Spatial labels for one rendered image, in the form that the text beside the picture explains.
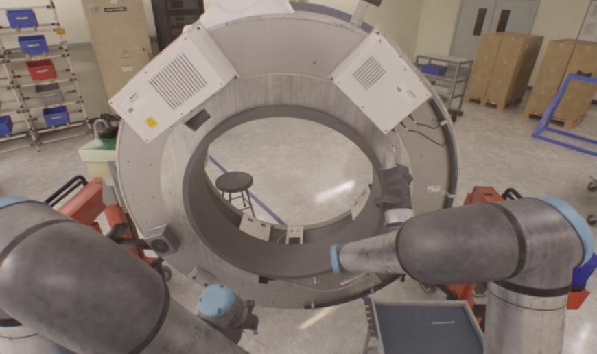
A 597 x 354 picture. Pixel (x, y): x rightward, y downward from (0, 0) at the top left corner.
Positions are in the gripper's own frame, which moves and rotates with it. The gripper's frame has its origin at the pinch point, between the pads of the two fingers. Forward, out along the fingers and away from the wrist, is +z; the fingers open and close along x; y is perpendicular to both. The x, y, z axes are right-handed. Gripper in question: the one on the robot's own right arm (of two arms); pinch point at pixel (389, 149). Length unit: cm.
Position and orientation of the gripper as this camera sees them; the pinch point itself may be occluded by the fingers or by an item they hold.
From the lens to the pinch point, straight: 105.1
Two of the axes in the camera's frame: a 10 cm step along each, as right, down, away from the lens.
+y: 8.2, 2.6, 5.2
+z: 0.4, -9.2, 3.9
